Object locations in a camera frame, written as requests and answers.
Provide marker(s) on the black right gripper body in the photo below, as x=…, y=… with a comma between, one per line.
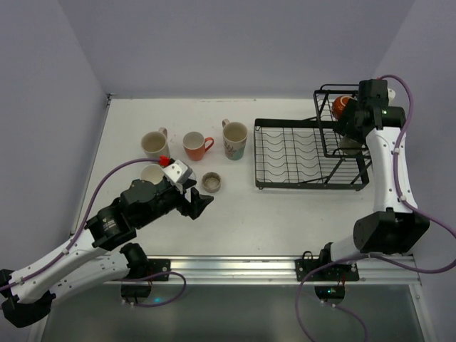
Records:
x=348, y=122

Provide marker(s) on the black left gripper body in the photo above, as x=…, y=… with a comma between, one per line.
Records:
x=189, y=204

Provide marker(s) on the small beige patterned cup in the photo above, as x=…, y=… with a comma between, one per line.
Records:
x=211, y=182

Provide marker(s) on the orange round mug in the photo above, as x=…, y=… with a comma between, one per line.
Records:
x=339, y=104

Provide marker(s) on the teal ceramic cup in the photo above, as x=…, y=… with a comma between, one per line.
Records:
x=152, y=173

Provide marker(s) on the cream round mug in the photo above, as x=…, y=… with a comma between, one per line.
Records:
x=350, y=147

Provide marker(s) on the orange ceramic mug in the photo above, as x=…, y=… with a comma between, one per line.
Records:
x=196, y=145

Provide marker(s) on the beige ceramic mug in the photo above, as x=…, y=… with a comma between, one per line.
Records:
x=155, y=144

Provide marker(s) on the tall floral cream mug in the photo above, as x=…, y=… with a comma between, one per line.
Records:
x=235, y=136

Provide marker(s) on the clear glass cup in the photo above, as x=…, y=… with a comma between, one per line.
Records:
x=192, y=176

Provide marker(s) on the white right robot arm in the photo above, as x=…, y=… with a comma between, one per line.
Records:
x=395, y=224

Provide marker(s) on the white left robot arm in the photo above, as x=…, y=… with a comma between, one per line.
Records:
x=103, y=252

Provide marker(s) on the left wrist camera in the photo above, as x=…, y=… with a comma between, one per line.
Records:
x=174, y=171

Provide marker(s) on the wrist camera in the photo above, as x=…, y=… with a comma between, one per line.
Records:
x=391, y=95
x=174, y=171

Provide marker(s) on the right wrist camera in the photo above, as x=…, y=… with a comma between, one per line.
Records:
x=391, y=95

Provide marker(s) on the aluminium mounting rail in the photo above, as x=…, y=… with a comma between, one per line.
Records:
x=277, y=270

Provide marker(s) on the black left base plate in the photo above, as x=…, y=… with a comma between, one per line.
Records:
x=153, y=270

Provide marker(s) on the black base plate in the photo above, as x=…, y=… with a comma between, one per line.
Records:
x=309, y=262
x=153, y=270

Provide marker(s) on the black wire dish rack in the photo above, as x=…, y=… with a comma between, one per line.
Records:
x=307, y=153

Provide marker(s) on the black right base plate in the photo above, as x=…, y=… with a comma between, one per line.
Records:
x=309, y=262

